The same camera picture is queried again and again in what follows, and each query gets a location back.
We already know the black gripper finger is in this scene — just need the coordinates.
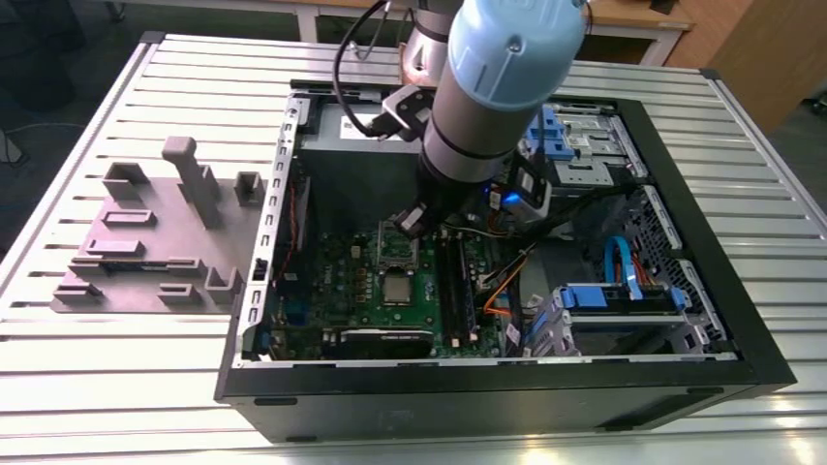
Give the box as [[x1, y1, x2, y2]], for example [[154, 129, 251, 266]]
[[393, 203, 432, 241]]

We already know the metal socket cover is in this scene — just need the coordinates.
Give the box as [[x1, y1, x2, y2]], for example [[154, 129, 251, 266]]
[[375, 220, 421, 270]]

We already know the silver square CPU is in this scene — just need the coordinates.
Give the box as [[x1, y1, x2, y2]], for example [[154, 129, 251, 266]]
[[381, 278, 418, 304]]

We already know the CPU socket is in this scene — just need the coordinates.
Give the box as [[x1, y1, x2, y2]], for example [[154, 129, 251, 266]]
[[377, 270, 425, 307]]

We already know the grey power supply unit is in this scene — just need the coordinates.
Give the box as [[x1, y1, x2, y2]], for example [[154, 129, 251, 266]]
[[297, 99, 433, 229]]

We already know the black RAM slot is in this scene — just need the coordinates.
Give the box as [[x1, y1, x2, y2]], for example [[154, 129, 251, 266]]
[[448, 231, 476, 348], [440, 231, 469, 348], [434, 231, 464, 348]]

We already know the blue plastic drive latch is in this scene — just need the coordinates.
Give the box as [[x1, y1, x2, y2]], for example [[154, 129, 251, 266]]
[[526, 107, 578, 161]]

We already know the grey metal drive cage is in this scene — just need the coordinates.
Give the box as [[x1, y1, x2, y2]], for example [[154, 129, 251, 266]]
[[516, 99, 650, 209]]

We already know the green Dell motherboard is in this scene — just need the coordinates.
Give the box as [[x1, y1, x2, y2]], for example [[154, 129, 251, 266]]
[[302, 227, 512, 359]]

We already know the black Nvidia graphics card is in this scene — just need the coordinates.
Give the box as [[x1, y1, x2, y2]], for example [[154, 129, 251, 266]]
[[321, 326, 437, 359]]

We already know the blue disk carrier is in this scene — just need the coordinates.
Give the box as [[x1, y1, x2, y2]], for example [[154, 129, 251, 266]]
[[557, 284, 686, 312]]

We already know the grey metal disk bay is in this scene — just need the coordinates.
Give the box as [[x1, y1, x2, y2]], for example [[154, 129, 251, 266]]
[[528, 280, 734, 359]]

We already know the grey plastic parts rack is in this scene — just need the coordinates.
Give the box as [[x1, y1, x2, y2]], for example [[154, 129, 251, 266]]
[[49, 136, 267, 315]]

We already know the black open PC case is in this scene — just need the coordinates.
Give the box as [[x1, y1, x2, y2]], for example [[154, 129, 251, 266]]
[[211, 79, 797, 445]]

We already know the dark RAM stick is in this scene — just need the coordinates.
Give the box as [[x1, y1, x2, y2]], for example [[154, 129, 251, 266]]
[[102, 261, 173, 272]]

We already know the wooden cabinet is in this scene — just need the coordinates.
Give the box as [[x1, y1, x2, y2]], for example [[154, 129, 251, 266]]
[[664, 0, 827, 137]]

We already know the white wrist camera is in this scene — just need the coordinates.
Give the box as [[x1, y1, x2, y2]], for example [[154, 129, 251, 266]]
[[508, 162, 554, 223]]

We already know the red black twisted wire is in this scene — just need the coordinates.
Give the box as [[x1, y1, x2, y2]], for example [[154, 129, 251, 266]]
[[273, 186, 310, 283]]

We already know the black sleeved cable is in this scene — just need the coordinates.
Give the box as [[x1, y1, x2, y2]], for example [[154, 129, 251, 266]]
[[509, 181, 649, 256]]

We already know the orange red wire bundle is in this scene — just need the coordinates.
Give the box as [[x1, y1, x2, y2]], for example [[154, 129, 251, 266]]
[[481, 251, 537, 317]]

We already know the black cable with gold plug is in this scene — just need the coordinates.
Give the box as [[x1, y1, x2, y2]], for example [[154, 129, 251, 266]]
[[329, 0, 414, 141]]

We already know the blue flat SATA cable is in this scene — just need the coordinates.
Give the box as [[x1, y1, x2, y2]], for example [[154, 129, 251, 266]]
[[602, 234, 646, 297]]

